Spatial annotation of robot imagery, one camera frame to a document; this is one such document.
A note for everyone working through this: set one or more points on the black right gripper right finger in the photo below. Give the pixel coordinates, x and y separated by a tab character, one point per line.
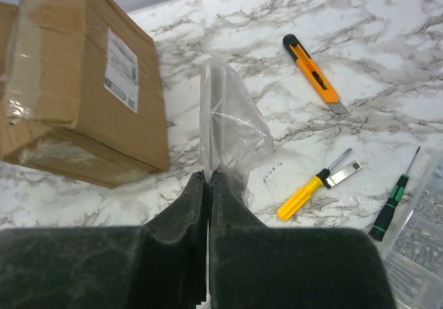
252	265

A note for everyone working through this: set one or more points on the clear plastic bag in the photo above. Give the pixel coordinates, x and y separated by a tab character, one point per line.
234	136

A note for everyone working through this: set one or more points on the yellow handled stubby screwdriver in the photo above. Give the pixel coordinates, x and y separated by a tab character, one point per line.
303	194

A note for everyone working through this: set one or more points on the clear plastic screw box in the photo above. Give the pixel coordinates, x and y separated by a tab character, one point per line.
413	261

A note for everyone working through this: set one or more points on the brown cardboard express box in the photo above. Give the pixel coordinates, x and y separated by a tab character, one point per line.
81	92

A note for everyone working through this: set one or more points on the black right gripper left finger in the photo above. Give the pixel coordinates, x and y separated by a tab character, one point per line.
161	264

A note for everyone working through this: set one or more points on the orange black utility knife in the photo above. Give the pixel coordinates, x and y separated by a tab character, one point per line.
312	72

